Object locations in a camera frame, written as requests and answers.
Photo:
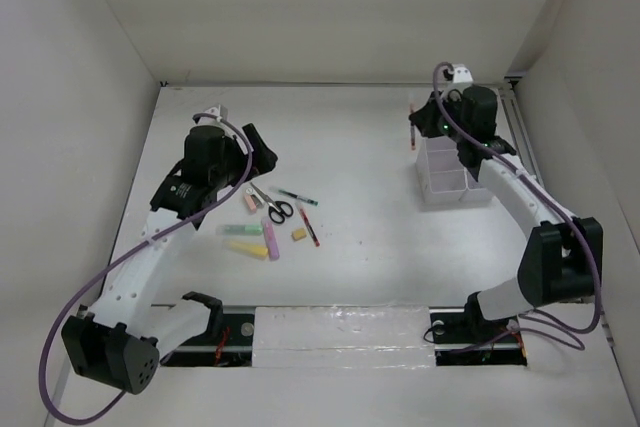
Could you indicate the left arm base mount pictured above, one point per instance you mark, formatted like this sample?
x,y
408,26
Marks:
x,y
231,347

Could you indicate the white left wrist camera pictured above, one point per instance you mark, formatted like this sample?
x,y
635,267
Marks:
x,y
217,115

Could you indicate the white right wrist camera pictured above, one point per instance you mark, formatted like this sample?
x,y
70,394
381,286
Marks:
x,y
457,75

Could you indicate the aluminium rail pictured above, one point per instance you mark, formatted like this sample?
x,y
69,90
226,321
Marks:
x,y
515,120

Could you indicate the green pen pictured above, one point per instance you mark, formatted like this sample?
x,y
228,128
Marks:
x,y
298,197

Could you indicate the yellow highlighter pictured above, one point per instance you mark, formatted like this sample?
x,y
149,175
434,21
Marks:
x,y
253,250

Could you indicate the yellow eraser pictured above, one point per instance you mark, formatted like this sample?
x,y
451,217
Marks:
x,y
298,234

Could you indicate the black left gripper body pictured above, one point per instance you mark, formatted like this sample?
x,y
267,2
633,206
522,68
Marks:
x,y
234,159

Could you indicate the white divided organizer left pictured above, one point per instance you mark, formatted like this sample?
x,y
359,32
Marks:
x,y
441,176

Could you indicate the red pen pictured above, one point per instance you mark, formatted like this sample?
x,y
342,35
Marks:
x,y
412,128
307,223

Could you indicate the pink highlighter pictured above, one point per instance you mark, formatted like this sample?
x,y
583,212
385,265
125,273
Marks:
x,y
270,238

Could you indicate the pink eraser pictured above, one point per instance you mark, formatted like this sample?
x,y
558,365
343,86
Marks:
x,y
252,200

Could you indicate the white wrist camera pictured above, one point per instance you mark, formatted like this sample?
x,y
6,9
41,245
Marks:
x,y
457,75
217,115

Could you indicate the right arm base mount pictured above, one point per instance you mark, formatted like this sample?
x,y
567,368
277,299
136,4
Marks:
x,y
462,337

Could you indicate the green highlighter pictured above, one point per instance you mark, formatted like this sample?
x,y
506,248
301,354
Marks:
x,y
240,230

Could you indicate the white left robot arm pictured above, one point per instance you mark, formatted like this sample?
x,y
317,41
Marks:
x,y
120,342

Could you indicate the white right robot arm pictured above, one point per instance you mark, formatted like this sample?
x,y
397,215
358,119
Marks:
x,y
562,260

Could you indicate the black handled scissors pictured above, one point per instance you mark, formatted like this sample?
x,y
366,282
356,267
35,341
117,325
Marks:
x,y
278,211

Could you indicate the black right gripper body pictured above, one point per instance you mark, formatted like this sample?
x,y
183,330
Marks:
x,y
435,123

